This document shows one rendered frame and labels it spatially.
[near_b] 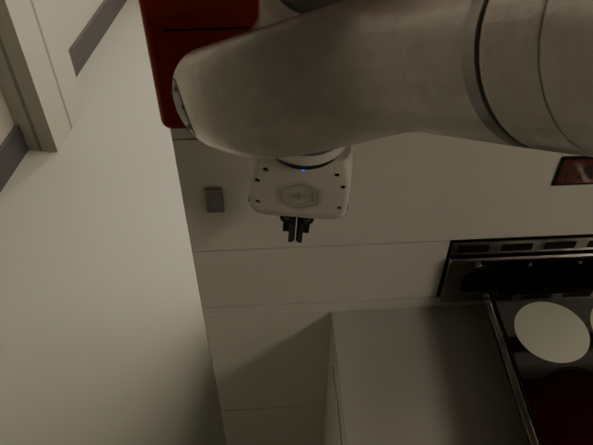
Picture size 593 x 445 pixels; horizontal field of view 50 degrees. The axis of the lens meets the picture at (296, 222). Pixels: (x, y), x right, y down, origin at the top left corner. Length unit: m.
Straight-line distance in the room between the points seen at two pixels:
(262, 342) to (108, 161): 1.66
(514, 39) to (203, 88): 0.23
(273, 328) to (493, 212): 0.39
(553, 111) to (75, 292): 2.01
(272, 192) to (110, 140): 2.12
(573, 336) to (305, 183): 0.50
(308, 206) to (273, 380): 0.59
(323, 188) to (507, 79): 0.37
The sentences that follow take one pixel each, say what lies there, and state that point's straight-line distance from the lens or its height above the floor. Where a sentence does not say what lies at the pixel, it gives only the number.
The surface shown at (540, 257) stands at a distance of 0.99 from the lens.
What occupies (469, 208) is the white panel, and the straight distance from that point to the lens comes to 0.88.
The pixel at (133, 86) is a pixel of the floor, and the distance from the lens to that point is 3.01.
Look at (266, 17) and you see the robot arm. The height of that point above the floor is 1.41.
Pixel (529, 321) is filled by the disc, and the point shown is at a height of 0.90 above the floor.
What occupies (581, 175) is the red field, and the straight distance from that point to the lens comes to 0.90.
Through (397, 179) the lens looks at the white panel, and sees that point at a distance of 0.82.
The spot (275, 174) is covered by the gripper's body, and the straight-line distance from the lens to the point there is 0.61.
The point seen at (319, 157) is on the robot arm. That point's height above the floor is 1.28.
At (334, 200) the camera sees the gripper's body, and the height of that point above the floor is 1.20.
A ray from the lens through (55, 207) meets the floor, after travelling 2.49.
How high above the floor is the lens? 1.64
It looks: 46 degrees down
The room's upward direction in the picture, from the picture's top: straight up
